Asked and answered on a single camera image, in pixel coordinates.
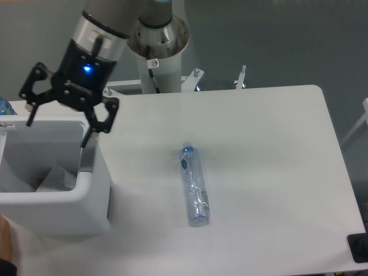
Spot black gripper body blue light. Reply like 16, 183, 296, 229
51, 39, 117, 111

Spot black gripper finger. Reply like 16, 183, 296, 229
80, 96, 120, 148
18, 62, 57, 127

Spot clear crushed plastic bottle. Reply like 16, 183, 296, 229
179, 142, 210, 227

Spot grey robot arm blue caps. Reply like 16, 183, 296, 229
19, 1, 173, 147

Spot dark sleeve forearm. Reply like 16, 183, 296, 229
0, 259, 17, 276

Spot white plastic trash can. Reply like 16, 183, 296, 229
1, 115, 112, 236

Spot person's hand at edge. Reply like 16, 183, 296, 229
0, 216, 13, 262

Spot blue water bottle at edge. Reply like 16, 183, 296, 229
0, 97, 17, 115

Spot black table clamp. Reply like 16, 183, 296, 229
347, 233, 367, 263

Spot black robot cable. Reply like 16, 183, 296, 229
145, 44, 161, 94

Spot white pedestal base frame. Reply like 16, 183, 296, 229
103, 66, 204, 96

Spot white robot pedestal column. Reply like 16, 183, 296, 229
126, 14, 190, 94

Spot white frame at right edge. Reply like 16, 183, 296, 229
340, 98, 367, 149

